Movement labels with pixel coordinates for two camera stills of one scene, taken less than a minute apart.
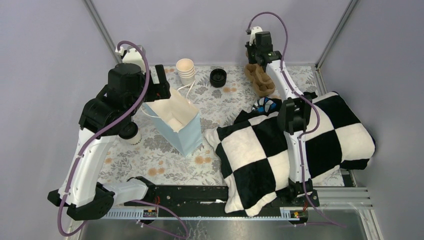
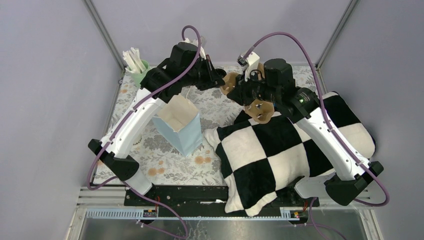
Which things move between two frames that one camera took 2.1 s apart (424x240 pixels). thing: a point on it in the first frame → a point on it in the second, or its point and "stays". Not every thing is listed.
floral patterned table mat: x=218 y=92 stays
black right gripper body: x=252 y=52 → x=251 y=88
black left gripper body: x=138 y=96 → x=197 y=76
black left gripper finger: x=161 y=87 → x=216 y=75
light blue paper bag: x=179 y=120 stays
